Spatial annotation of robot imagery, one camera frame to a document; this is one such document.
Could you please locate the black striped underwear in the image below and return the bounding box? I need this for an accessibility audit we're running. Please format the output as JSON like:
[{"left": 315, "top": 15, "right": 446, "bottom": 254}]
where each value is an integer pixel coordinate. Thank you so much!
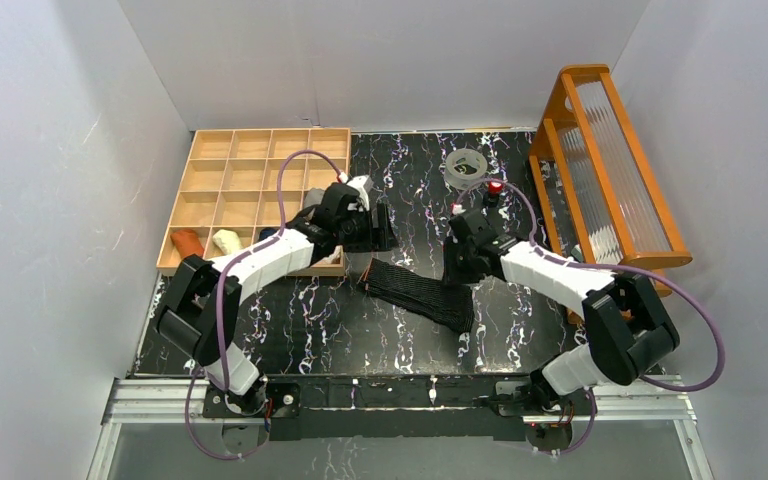
[{"left": 359, "top": 258, "right": 475, "bottom": 335}]

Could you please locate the red small cap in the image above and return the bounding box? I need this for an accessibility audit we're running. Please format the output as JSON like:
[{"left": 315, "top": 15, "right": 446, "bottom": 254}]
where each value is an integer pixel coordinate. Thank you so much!
[{"left": 487, "top": 181, "right": 505, "bottom": 197}]

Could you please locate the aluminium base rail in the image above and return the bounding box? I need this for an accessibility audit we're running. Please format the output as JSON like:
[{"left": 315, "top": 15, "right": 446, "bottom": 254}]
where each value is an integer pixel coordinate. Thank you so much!
[{"left": 88, "top": 375, "right": 713, "bottom": 479}]

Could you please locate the clear tape roll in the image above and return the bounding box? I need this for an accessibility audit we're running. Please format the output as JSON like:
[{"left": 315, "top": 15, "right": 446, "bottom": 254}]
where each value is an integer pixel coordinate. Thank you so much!
[{"left": 443, "top": 148, "right": 488, "bottom": 191}]

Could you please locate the grey beige underwear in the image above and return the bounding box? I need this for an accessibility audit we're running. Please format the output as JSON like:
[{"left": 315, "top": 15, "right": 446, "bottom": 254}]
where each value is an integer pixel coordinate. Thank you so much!
[{"left": 302, "top": 188, "right": 325, "bottom": 210}]

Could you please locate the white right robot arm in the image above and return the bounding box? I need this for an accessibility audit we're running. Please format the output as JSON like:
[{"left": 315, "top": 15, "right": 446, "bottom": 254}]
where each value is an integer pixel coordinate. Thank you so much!
[{"left": 443, "top": 206, "right": 680, "bottom": 410}]

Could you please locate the rolled orange underwear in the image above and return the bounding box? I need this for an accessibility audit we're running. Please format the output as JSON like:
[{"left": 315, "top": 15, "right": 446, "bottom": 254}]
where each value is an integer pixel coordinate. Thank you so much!
[{"left": 170, "top": 228, "right": 204, "bottom": 259}]

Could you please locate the rolled cream underwear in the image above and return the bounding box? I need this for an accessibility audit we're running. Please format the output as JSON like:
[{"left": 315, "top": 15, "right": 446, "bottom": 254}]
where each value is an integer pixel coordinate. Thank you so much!
[{"left": 212, "top": 229, "right": 244, "bottom": 255}]

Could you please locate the orange wooden rack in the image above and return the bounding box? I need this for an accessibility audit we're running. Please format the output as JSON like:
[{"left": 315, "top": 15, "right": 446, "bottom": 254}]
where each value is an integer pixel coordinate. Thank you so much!
[{"left": 528, "top": 64, "right": 693, "bottom": 273}]

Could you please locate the rolled white underwear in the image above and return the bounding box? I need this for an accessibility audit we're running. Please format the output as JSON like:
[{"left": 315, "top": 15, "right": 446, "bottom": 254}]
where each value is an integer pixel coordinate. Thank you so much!
[{"left": 320, "top": 246, "right": 343, "bottom": 265}]

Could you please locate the wooden compartment tray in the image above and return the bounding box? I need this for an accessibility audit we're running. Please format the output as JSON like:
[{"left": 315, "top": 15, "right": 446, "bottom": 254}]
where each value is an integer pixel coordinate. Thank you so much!
[{"left": 156, "top": 128, "right": 351, "bottom": 276}]

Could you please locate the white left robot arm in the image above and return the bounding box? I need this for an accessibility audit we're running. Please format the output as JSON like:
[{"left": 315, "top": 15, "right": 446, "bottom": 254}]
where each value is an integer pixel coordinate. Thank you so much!
[{"left": 152, "top": 175, "right": 397, "bottom": 397}]

